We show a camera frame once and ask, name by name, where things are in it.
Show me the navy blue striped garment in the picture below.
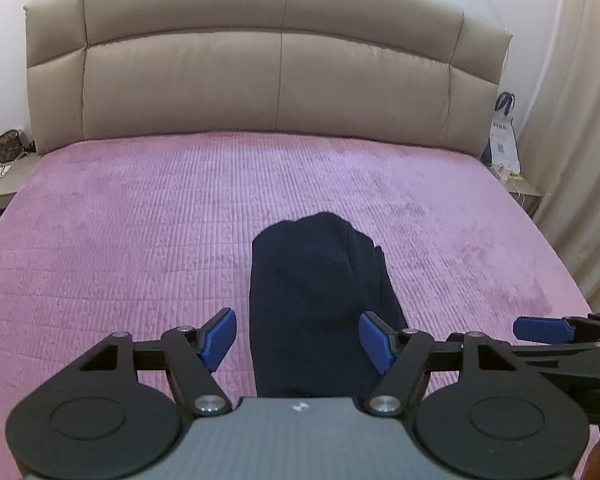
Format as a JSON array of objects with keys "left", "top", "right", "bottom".
[{"left": 249, "top": 212, "right": 407, "bottom": 399}]

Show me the right grey nightstand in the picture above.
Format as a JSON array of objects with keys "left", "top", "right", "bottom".
[{"left": 490, "top": 166, "right": 542, "bottom": 217}]

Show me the grey nightstand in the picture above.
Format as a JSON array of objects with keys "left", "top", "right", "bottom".
[
  {"left": 490, "top": 166, "right": 542, "bottom": 217},
  {"left": 0, "top": 154, "right": 41, "bottom": 218}
]

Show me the pink quilted bedspread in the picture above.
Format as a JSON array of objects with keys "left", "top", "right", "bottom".
[{"left": 0, "top": 133, "right": 588, "bottom": 479}]

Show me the beige curtain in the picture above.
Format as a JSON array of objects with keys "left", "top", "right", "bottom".
[{"left": 518, "top": 0, "right": 600, "bottom": 312}]

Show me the white printed shopping bag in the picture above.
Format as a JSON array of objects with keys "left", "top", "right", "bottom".
[{"left": 480, "top": 91, "right": 521, "bottom": 183}]

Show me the left grey nightstand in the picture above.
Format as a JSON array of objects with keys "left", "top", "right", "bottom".
[{"left": 0, "top": 154, "right": 41, "bottom": 218}]

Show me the brown patterned handbag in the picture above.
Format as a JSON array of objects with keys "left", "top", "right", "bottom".
[{"left": 0, "top": 129, "right": 26, "bottom": 164}]

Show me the beige leather headboard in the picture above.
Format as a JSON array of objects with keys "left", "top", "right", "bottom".
[{"left": 26, "top": 0, "right": 512, "bottom": 156}]

